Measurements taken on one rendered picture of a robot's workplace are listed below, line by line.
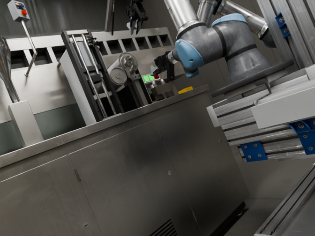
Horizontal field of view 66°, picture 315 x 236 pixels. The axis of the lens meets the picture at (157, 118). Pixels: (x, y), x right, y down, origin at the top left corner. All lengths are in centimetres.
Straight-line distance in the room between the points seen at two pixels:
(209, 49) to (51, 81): 122
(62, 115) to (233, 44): 123
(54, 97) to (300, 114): 148
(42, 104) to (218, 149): 118
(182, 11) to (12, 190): 88
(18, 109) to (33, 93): 34
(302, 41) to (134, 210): 97
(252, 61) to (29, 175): 91
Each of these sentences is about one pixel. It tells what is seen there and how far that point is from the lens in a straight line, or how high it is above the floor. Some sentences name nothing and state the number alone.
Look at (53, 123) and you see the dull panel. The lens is 174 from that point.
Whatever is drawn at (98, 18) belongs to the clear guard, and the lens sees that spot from 215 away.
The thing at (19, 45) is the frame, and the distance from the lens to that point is 190.
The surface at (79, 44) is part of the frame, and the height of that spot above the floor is 137.
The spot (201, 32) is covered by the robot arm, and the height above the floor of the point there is 102.
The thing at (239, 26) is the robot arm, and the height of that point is 99.
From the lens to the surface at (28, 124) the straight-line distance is 143.
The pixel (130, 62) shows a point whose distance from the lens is 171.
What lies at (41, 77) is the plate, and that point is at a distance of 182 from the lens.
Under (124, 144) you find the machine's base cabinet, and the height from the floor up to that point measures 75.
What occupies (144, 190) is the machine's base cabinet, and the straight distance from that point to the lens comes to 124.
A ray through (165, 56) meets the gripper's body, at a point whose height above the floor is 114.
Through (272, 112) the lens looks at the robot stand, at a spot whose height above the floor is 70.
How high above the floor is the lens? 80
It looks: 1 degrees up
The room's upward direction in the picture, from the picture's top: 23 degrees counter-clockwise
